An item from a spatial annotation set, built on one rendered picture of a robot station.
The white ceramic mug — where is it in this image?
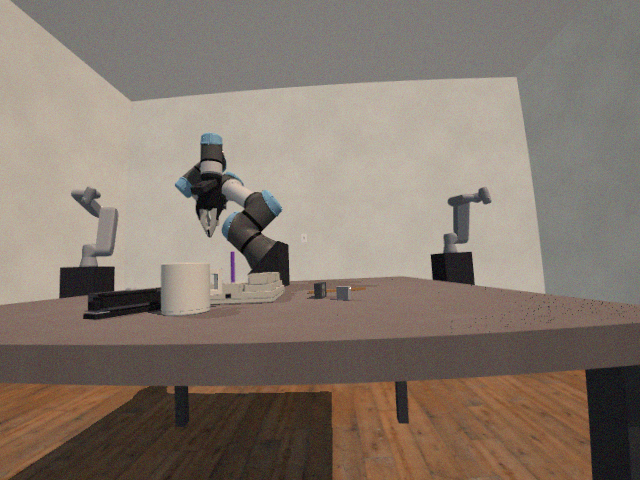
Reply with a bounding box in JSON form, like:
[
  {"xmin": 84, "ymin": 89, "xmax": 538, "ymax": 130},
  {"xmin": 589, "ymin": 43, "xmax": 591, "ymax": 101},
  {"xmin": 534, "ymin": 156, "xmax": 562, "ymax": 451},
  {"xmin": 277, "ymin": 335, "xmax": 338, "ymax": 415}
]
[{"xmin": 161, "ymin": 263, "xmax": 222, "ymax": 316}]

